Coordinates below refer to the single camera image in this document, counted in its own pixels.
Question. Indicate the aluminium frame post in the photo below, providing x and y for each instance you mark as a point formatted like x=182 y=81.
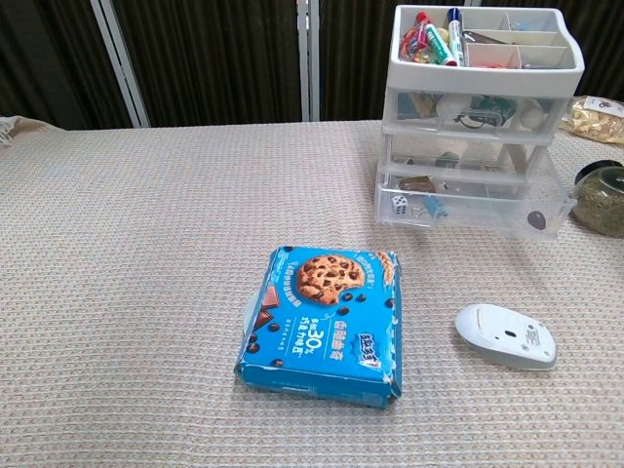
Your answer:
x=308 y=58
x=119 y=63

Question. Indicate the beige woven tablecloth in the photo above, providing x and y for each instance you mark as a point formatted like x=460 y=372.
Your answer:
x=146 y=292

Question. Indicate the clear snack bag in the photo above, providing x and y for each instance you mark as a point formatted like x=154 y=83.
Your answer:
x=595 y=122

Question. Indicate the colourful wrapped candies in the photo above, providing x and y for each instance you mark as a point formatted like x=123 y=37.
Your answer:
x=414 y=46

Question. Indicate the dark oval stone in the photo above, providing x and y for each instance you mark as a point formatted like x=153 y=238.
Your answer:
x=536 y=220

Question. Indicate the small brown block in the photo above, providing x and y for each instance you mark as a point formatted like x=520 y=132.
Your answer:
x=418 y=184

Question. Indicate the red capped marker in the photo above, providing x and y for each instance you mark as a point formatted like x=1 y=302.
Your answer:
x=439 y=44

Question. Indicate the blue capped marker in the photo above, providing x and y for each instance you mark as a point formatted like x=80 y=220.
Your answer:
x=457 y=39

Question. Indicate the small blue clip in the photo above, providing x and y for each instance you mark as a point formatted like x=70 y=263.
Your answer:
x=433 y=207

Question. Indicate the white computer mouse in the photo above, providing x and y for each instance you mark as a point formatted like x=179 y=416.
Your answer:
x=502 y=336

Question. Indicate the white dice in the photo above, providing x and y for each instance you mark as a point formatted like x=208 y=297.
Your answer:
x=399 y=205

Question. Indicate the glass spice jar black lid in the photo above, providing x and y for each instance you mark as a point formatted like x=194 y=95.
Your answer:
x=602 y=205

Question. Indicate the black pleated curtain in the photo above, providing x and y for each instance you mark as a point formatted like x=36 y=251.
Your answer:
x=219 y=58

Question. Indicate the white drawer organizer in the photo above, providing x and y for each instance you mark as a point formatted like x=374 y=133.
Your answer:
x=487 y=78

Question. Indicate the blue cookie package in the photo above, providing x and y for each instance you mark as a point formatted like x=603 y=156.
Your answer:
x=317 y=331

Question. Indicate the white round object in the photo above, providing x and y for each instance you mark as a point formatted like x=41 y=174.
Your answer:
x=452 y=106
x=532 y=118

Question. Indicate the clear plastic drawer with dice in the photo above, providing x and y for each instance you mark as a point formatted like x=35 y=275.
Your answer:
x=487 y=219

